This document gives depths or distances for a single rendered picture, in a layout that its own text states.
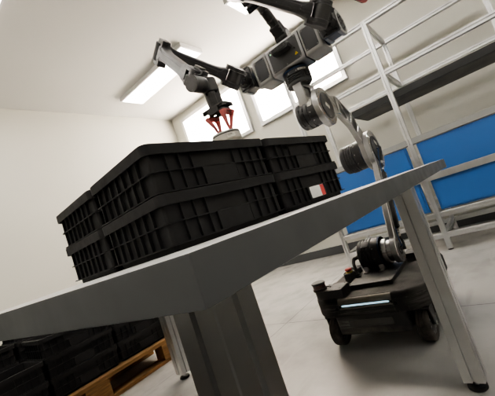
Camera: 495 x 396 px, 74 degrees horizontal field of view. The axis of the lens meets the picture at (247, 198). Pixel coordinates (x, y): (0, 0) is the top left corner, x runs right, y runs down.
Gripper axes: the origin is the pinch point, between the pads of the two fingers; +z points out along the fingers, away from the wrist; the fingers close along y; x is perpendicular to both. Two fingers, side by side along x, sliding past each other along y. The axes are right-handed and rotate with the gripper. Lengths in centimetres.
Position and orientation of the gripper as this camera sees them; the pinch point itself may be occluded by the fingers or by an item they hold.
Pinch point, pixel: (225, 131)
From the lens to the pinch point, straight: 120.6
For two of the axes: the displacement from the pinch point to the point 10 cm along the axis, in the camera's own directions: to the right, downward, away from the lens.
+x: 5.4, -1.7, 8.2
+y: 7.7, -2.9, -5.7
